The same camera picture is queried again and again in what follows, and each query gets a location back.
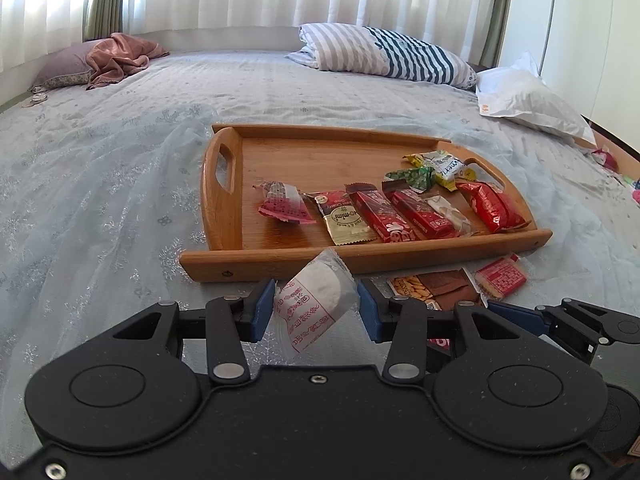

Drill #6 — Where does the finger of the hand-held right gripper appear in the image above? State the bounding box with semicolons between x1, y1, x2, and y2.
487;297;608;363

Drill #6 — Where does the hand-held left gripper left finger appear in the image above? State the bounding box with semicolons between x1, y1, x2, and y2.
65;279;277;387

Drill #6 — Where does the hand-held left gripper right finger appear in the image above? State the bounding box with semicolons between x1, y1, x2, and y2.
356;280;567;387

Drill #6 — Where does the clear packet with white cake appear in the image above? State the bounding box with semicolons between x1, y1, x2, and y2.
272;247;360;361

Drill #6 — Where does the red and cream snack packet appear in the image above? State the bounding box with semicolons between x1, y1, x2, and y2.
302;190;377;247

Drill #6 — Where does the pink-red clear snack packet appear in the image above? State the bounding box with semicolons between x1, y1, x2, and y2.
252;179;319;226

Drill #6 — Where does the dark red snack bar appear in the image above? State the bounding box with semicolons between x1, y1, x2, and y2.
381;180;460;241

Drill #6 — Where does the green snack packet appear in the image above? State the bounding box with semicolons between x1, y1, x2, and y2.
384;166;437;195

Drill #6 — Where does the wooden tray with handles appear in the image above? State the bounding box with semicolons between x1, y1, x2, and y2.
179;123;553;286

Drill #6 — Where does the yellow snack packet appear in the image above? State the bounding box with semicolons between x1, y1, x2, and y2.
404;151;477;192

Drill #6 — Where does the small red square packet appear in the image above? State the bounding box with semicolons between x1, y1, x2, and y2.
474;254;530;302

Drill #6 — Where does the brown snack packet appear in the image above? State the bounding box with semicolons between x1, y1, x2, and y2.
387;269;488;311

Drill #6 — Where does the large red snack packet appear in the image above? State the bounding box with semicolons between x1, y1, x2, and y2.
456;181;532;234

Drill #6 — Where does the cream wrapped snack bar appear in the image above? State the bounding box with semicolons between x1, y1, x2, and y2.
424;194;475;237

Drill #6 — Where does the small red and white item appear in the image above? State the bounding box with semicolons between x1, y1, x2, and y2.
591;146;619;169

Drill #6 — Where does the white pillow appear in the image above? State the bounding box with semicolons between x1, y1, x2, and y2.
475;51;598;147

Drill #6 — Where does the grey and navy striped pillow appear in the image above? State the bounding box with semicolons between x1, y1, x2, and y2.
286;22;478;92

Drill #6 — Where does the pink blanket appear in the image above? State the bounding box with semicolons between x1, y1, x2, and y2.
86;32;171;91

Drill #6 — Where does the white wardrobe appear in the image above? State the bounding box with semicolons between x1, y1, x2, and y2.
500;0;640;161

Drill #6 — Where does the grey-green curtain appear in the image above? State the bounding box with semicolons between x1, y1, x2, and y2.
81;0;132;42
477;0;517;70

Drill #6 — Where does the purple pillow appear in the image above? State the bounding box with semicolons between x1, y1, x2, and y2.
30;40;108;92

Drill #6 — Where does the dark wooden bed frame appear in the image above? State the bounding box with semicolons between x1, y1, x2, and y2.
582;117;640;162

